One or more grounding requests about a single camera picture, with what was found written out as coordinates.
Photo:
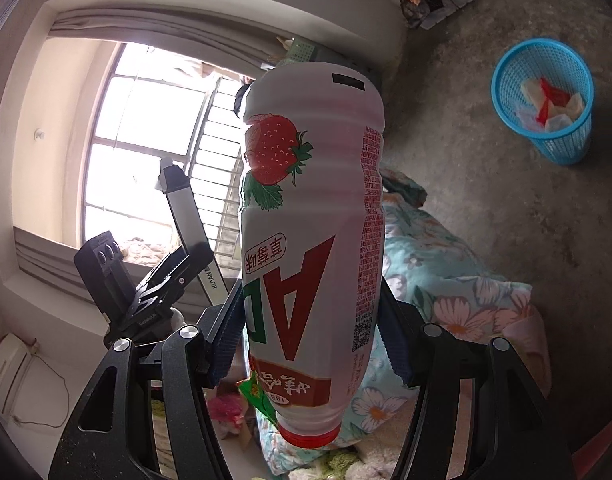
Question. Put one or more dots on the long black silver printed box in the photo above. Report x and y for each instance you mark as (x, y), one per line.
(186, 215)

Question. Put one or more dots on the pink strawberry drink bottle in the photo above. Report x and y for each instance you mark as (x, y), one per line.
(306, 210)

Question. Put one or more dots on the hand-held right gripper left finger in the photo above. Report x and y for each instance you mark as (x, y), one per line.
(228, 332)

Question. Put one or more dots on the metal window railing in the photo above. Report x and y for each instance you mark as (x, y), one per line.
(221, 125)

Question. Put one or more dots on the small round ceiling fixture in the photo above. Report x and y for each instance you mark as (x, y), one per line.
(37, 135)

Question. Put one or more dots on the green snack packet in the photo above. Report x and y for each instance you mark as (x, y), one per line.
(258, 397)

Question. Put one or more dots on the beige curtain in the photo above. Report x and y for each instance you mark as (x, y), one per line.
(161, 30)
(61, 255)

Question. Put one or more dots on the green plastic basket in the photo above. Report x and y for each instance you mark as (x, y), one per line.
(302, 51)

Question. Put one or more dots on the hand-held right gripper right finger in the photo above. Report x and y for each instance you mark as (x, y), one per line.
(397, 350)

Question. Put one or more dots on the red white wrapper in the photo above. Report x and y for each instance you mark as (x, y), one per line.
(553, 105)

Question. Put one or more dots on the white air conditioner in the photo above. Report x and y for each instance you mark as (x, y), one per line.
(6, 370)

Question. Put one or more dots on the floral blanket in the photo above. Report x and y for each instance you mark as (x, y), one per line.
(436, 270)

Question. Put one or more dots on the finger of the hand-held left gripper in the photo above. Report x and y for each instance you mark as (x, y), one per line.
(178, 267)

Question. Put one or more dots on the blue plastic basket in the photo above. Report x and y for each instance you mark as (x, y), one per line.
(566, 145)

